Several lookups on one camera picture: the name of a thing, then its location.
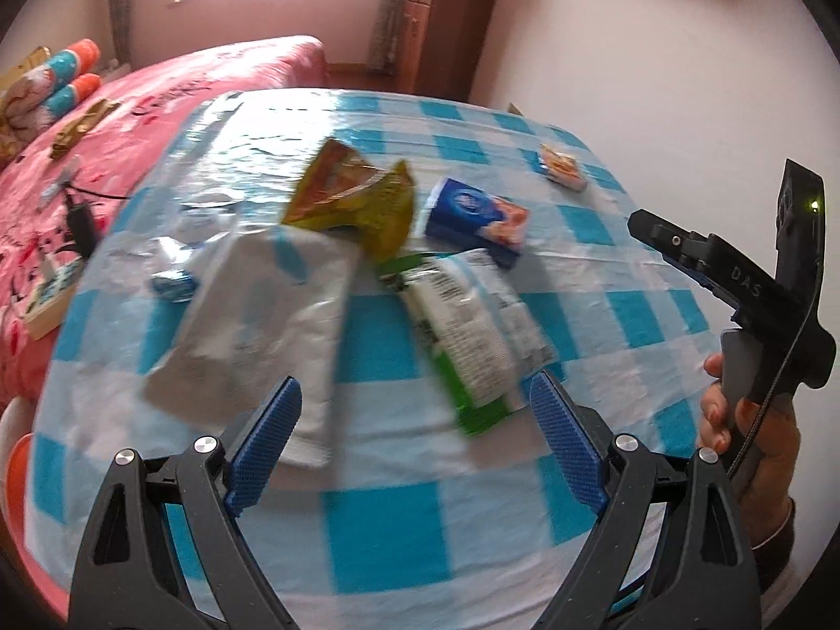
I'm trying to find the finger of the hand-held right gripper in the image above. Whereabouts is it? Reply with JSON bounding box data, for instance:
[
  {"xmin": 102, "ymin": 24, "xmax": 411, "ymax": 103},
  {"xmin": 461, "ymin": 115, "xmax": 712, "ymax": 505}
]
[
  {"xmin": 681, "ymin": 259, "xmax": 744, "ymax": 311},
  {"xmin": 628, "ymin": 208, "xmax": 713, "ymax": 264}
]

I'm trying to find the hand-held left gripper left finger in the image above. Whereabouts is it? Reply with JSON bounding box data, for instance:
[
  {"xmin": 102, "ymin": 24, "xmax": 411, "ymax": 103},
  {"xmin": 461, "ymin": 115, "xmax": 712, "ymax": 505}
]
[{"xmin": 69, "ymin": 375, "xmax": 304, "ymax": 630}]

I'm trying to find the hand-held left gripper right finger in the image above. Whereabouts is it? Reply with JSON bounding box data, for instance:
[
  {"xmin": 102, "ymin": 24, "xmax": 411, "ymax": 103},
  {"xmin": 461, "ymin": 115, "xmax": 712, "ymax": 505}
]
[{"xmin": 528, "ymin": 371, "xmax": 762, "ymax": 630}]

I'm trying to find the white feather-print plastic bag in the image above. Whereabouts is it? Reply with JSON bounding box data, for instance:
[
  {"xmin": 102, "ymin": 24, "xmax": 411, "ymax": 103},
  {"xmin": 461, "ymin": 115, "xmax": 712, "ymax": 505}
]
[{"xmin": 143, "ymin": 226, "xmax": 355, "ymax": 470}]

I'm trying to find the small orange packet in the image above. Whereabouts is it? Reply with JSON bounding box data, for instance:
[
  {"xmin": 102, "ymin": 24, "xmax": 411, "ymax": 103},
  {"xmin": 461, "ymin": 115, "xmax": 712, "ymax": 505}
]
[{"xmin": 539, "ymin": 143, "xmax": 588, "ymax": 193}]

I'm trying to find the white green plastic packet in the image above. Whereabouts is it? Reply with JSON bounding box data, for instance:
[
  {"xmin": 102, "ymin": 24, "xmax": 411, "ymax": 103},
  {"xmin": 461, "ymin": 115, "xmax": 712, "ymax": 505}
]
[{"xmin": 381, "ymin": 248, "xmax": 559, "ymax": 437}]

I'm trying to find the white blue mask packet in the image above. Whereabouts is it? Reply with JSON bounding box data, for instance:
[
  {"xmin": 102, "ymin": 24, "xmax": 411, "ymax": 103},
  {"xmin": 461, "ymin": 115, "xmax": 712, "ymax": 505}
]
[{"xmin": 150, "ymin": 268, "xmax": 200, "ymax": 303}]

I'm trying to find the blue box with orange picture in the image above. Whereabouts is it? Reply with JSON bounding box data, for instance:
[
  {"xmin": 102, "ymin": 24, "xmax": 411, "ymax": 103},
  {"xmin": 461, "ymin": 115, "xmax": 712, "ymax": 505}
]
[{"xmin": 423, "ymin": 177, "xmax": 531, "ymax": 270}]

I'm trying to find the orange bin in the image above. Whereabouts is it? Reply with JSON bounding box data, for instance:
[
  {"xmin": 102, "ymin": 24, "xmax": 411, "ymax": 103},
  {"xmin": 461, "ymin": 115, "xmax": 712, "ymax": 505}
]
[{"xmin": 0, "ymin": 397, "xmax": 37, "ymax": 559}]

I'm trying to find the yellow green snack packet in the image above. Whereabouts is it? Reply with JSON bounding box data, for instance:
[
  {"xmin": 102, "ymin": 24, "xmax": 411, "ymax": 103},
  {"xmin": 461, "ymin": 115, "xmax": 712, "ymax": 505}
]
[{"xmin": 358, "ymin": 159, "xmax": 416, "ymax": 264}]

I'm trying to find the yellow red dates packet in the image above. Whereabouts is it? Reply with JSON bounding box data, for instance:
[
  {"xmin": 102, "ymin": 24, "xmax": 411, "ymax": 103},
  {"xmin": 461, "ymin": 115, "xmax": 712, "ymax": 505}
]
[{"xmin": 282, "ymin": 138, "xmax": 388, "ymax": 230}]

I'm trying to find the person's right forearm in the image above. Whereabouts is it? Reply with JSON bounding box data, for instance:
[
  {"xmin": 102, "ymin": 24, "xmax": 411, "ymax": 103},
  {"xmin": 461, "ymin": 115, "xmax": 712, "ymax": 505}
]
[{"xmin": 748, "ymin": 499, "xmax": 808, "ymax": 605}]

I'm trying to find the person's right hand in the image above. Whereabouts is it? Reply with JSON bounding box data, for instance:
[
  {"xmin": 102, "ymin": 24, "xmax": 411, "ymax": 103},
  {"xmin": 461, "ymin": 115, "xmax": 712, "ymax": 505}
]
[{"xmin": 697, "ymin": 353, "xmax": 798, "ymax": 549}]

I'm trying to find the blue checkered tablecloth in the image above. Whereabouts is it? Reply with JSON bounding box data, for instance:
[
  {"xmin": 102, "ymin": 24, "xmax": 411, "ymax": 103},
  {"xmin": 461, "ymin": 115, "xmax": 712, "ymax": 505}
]
[{"xmin": 26, "ymin": 88, "xmax": 713, "ymax": 630}]

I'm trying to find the white power strip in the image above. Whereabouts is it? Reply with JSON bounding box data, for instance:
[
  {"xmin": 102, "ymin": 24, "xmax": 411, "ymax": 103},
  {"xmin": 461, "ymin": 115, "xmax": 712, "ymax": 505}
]
[{"xmin": 23, "ymin": 256, "xmax": 85, "ymax": 342}]

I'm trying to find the wooden cabinet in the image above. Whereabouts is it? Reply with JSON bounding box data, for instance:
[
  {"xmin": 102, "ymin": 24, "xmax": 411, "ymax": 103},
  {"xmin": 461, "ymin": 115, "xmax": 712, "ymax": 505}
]
[{"xmin": 395, "ymin": 0, "xmax": 503, "ymax": 102}]

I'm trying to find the small white packet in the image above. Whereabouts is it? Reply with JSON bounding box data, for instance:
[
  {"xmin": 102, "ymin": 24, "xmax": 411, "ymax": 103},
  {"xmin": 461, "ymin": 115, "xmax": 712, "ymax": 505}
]
[{"xmin": 39, "ymin": 156, "xmax": 83, "ymax": 207}]

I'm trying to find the brown cloth strip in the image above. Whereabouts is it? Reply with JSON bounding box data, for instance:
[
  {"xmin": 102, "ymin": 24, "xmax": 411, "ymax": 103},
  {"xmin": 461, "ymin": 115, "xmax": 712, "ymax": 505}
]
[{"xmin": 51, "ymin": 98, "xmax": 122, "ymax": 159}]

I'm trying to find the bed with pink sheet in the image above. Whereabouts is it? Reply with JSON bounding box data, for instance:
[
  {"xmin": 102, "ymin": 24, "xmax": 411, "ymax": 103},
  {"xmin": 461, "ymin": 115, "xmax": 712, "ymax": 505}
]
[{"xmin": 0, "ymin": 35, "xmax": 329, "ymax": 408}]

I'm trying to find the orange teal bolster pillow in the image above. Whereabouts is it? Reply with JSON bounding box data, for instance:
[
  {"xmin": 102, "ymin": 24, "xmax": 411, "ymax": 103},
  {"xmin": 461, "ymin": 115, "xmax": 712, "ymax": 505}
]
[
  {"xmin": 49, "ymin": 72, "xmax": 102, "ymax": 112},
  {"xmin": 46, "ymin": 38, "xmax": 102, "ymax": 76}
]

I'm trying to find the standing air conditioner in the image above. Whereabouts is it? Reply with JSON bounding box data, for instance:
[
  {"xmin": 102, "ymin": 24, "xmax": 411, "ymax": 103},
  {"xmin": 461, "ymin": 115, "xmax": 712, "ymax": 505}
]
[{"xmin": 108, "ymin": 0, "xmax": 139, "ymax": 70}]

